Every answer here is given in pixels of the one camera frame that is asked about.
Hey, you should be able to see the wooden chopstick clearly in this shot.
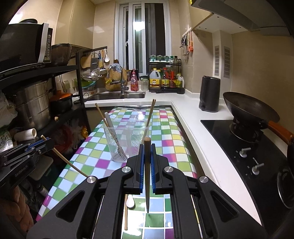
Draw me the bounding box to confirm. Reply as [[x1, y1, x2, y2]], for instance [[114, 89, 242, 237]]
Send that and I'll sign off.
[[124, 194, 128, 231], [141, 99, 156, 144], [144, 137, 151, 213], [95, 103, 115, 140], [52, 147, 88, 178]]

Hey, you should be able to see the grey handled fork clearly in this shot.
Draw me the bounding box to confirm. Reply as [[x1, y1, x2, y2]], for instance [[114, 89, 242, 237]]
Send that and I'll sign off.
[[105, 112, 127, 161]]

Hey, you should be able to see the person's hand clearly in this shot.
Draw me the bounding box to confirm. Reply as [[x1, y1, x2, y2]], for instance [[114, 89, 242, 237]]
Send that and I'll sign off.
[[1, 186, 34, 238]]

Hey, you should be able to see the white paper roll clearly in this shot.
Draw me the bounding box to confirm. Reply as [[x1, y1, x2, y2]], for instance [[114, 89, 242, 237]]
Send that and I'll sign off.
[[14, 128, 37, 141]]

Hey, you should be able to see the white striped spoon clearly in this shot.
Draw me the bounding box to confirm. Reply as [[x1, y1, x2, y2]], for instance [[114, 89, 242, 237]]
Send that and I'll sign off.
[[126, 194, 135, 209]]

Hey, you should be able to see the checkered table cover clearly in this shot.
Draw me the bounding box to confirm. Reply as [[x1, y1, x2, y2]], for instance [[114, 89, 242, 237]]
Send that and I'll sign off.
[[36, 107, 197, 238]]

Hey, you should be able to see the stainless steel stock pot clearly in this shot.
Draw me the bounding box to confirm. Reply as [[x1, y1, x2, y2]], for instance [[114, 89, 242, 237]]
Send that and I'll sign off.
[[15, 81, 50, 130]]

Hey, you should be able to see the black shelving rack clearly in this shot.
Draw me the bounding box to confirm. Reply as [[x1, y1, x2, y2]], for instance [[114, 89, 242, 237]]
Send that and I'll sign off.
[[0, 45, 109, 207]]

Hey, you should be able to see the black gas stove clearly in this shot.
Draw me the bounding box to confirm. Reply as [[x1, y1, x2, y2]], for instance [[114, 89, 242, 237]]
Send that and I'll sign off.
[[202, 120, 293, 235]]

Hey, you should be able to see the clear plastic container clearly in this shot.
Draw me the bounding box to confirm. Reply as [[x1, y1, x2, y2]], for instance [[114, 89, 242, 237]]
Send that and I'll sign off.
[[103, 108, 150, 163]]

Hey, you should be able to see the black electric kettle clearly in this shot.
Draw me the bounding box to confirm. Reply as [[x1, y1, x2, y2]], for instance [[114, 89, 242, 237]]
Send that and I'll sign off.
[[199, 76, 221, 113]]

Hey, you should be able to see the microwave oven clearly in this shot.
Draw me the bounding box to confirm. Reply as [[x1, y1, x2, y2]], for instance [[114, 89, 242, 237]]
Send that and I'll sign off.
[[1, 22, 53, 71]]

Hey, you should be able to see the chrome sink faucet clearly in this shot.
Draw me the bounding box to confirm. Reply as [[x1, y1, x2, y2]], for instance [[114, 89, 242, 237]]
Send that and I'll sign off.
[[105, 63, 129, 94]]

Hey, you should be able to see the pink dish soap bottle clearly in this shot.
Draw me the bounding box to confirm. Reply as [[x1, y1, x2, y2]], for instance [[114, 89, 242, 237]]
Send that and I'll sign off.
[[130, 70, 139, 92]]

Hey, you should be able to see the black spice rack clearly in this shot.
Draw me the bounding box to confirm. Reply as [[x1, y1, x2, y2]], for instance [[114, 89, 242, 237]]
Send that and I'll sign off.
[[148, 57, 185, 95]]

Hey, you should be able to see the yellow label oil bottle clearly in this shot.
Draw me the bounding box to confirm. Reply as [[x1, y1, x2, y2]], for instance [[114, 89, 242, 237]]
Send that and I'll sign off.
[[149, 68, 161, 90]]

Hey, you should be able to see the range hood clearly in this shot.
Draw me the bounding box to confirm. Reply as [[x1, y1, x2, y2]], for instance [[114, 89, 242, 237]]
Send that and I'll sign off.
[[190, 0, 293, 36]]

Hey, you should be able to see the black wok orange handle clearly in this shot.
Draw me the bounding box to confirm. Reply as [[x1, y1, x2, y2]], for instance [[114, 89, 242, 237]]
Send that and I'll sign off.
[[223, 92, 293, 145]]

